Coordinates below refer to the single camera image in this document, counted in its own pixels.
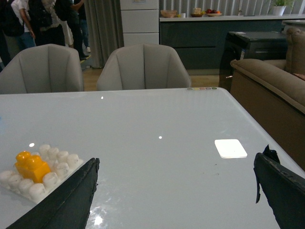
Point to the right grey armchair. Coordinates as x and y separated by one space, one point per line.
143 66

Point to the grey curtain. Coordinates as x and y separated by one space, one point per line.
104 22

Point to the yellow toy block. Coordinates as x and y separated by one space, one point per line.
31 166

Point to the person in dark trousers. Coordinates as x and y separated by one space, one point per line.
67 10

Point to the white pillar cabinet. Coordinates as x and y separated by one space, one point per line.
140 21

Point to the person in blue jeans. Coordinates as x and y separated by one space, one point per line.
26 40

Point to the person in white dress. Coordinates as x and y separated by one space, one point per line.
68 37

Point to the left grey armchair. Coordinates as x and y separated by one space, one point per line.
47 68

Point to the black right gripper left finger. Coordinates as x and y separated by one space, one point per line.
68 206

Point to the fruit plate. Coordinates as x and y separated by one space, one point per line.
213 13

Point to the beige sofa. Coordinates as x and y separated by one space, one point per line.
273 93

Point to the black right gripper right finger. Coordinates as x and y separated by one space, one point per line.
284 189

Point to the coloured sticker strip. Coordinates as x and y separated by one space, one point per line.
201 88

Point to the grey armchair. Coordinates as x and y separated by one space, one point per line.
47 68
143 66

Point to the dark grey counter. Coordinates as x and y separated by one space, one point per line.
200 41

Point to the black side cabinet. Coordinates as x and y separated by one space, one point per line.
262 45

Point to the white potted plant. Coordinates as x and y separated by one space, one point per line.
278 7

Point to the white studded base plate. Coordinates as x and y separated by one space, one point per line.
62 165

